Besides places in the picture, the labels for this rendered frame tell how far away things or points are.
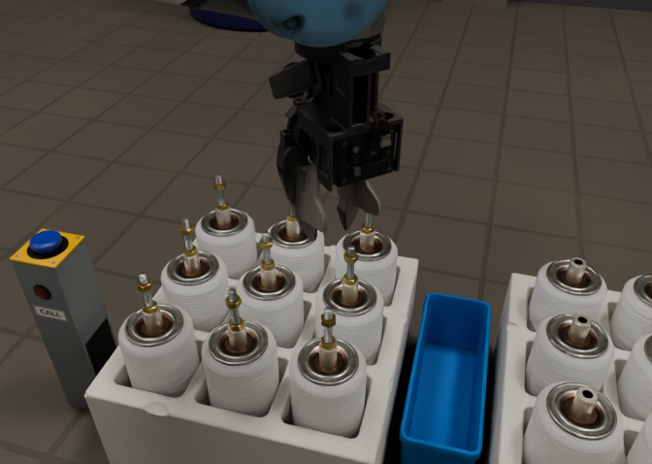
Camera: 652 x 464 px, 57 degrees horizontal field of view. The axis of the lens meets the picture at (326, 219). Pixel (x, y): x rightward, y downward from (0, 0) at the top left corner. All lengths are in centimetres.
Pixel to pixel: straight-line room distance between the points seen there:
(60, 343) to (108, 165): 82
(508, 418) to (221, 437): 36
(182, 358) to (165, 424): 9
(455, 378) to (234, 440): 43
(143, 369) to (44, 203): 86
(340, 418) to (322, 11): 58
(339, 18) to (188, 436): 65
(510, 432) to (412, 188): 85
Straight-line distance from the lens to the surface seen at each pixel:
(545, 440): 76
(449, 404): 104
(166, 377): 83
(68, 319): 93
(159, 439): 88
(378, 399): 81
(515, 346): 91
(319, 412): 75
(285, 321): 85
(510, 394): 85
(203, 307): 89
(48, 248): 88
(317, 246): 93
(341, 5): 28
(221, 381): 77
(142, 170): 166
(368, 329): 82
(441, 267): 129
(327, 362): 74
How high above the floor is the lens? 82
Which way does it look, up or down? 36 degrees down
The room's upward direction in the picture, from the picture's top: straight up
